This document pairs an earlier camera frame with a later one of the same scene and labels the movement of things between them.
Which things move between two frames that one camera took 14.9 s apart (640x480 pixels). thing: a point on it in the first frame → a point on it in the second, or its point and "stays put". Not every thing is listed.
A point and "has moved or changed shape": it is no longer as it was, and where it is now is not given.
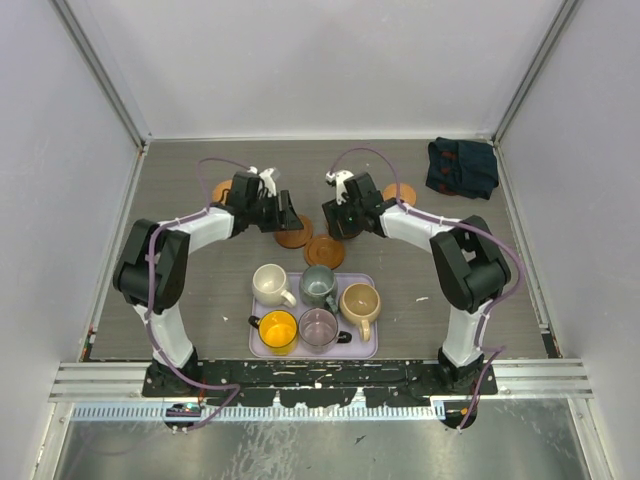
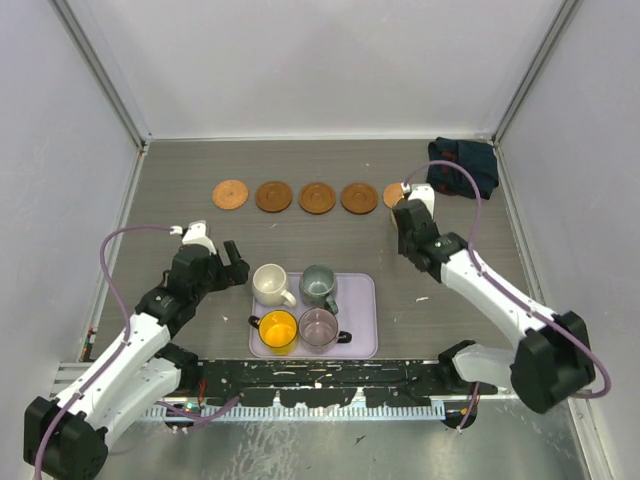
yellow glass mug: [278, 331] stays put
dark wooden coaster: [296, 237] has moved or changed shape
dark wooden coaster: [332, 235] has moved or changed shape
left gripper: [281, 219] → [229, 275]
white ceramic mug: [268, 284] stays put
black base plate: [323, 382] stays put
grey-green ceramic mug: [318, 285] stays put
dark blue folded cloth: [462, 167] stays put
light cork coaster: [407, 193] stays put
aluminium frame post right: [565, 10] stays put
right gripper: [334, 212] → [401, 245]
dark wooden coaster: [325, 251] → [316, 198]
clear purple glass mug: [318, 331] stays put
